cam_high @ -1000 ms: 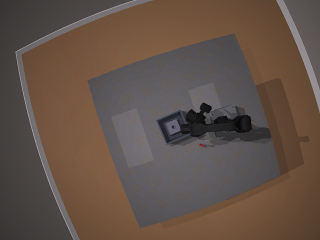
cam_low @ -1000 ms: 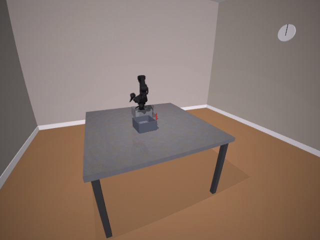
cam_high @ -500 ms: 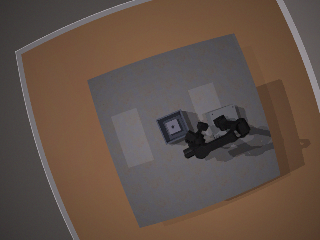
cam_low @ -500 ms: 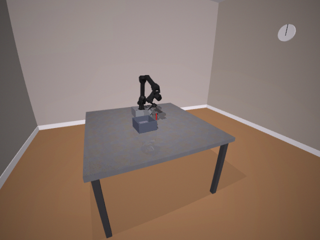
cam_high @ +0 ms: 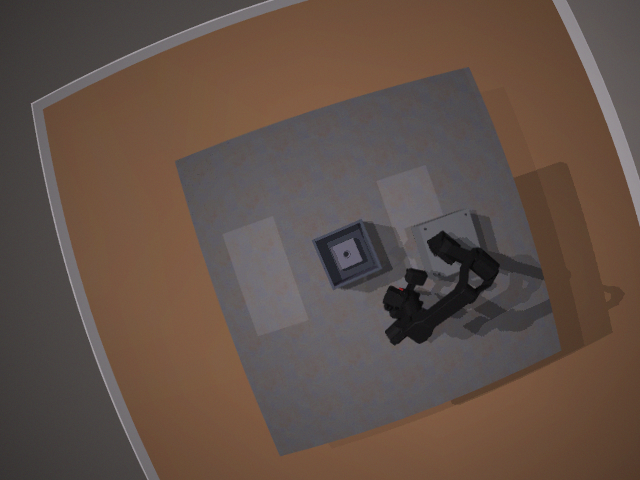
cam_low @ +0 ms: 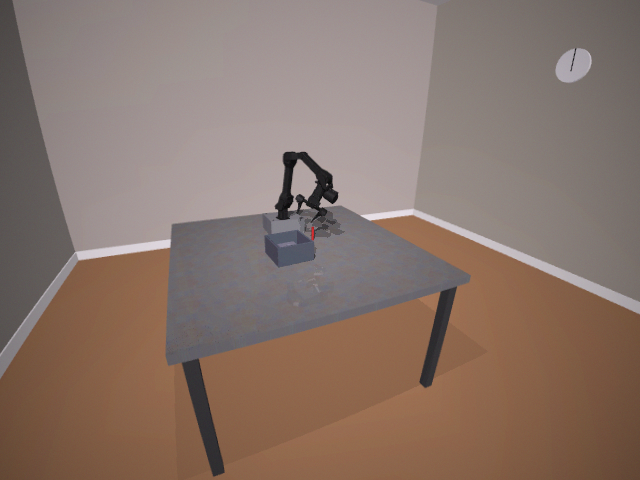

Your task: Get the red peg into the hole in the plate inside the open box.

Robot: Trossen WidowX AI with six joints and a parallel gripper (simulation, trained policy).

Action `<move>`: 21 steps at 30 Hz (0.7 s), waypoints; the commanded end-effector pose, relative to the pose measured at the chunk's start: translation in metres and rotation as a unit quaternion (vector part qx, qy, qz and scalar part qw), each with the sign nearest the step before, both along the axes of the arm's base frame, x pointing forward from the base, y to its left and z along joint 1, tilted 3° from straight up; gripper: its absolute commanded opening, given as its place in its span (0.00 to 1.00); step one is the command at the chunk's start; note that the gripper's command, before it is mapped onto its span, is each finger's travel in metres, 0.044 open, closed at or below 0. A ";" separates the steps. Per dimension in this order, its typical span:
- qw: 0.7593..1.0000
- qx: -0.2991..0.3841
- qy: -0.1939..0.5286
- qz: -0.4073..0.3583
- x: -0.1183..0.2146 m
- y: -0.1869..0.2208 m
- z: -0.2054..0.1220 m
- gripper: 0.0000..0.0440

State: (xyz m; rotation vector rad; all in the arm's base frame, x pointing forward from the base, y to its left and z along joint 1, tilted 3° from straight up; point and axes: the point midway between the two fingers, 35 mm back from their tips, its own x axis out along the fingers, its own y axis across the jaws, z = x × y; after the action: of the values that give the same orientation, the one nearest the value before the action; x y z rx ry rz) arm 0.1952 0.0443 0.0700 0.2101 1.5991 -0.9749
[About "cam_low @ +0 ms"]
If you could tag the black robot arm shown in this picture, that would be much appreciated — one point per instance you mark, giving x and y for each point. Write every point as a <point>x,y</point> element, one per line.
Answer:
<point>323,177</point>

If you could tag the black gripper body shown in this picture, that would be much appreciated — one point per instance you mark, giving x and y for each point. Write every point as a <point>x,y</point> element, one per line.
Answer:
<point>300,198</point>

